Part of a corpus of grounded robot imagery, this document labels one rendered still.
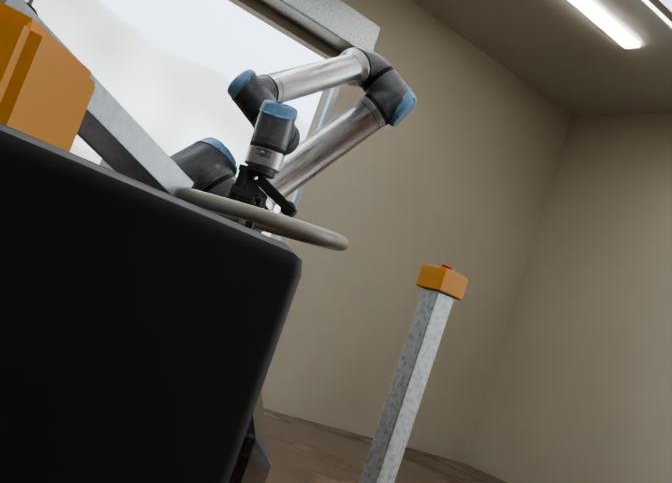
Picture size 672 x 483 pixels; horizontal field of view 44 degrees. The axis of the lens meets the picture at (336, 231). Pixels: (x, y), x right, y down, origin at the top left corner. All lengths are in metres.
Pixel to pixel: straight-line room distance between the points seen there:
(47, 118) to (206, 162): 2.22
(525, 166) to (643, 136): 1.22
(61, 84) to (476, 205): 8.43
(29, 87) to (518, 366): 8.77
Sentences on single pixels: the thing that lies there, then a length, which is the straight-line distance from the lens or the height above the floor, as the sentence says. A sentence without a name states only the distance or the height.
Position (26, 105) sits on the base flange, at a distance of 0.28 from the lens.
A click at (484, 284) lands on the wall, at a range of 8.90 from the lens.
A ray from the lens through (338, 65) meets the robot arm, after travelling 2.46.
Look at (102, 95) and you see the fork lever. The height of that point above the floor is 0.97.
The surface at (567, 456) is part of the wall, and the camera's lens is 8.44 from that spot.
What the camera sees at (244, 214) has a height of 0.89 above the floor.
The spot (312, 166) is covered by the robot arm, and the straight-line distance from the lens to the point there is 2.51.
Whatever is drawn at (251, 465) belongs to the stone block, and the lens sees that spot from 1.09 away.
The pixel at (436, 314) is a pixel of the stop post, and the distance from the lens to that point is 2.82.
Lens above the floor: 0.71
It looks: 7 degrees up
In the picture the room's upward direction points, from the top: 19 degrees clockwise
